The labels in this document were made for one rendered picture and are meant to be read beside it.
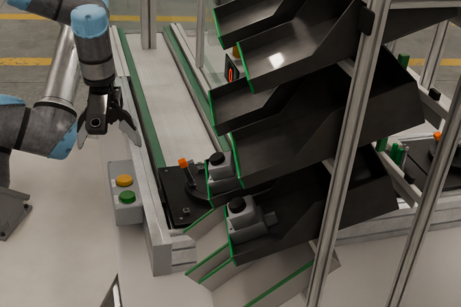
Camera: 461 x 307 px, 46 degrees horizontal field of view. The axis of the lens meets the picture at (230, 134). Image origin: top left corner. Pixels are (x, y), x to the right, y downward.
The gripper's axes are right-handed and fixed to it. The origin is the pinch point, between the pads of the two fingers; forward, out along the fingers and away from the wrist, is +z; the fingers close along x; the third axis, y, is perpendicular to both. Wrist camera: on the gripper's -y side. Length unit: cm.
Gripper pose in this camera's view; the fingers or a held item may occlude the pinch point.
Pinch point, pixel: (110, 150)
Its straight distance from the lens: 134.7
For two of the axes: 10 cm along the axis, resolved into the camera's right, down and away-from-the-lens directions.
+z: 0.1, 8.2, 5.8
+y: -0.4, -5.8, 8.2
